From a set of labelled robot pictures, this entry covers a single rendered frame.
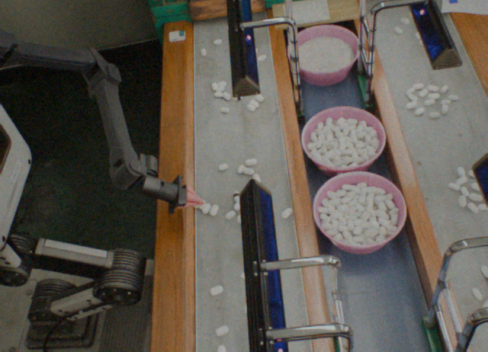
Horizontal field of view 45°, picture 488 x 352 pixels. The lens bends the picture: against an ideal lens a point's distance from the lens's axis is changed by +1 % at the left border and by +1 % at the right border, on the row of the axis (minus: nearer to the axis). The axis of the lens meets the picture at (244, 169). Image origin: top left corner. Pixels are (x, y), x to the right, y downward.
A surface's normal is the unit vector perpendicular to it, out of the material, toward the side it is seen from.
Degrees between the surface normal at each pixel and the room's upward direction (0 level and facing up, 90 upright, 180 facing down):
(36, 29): 90
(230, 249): 0
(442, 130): 0
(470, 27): 0
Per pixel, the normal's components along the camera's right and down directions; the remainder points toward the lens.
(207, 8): 0.00, 0.47
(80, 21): 0.14, 0.76
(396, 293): -0.13, -0.62
